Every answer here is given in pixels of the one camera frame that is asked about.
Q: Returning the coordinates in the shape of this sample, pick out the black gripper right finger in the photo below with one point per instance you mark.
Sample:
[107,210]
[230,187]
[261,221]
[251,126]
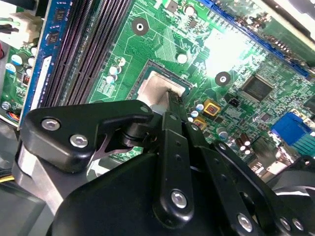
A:
[221,186]

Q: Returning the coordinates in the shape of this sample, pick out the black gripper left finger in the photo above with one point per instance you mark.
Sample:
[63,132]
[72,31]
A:
[73,118]

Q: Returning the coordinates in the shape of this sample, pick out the CPU with silver top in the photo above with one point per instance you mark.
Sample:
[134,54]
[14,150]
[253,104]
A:
[157,86]

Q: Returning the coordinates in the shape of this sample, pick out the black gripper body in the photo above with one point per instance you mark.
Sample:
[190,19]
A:
[110,201]

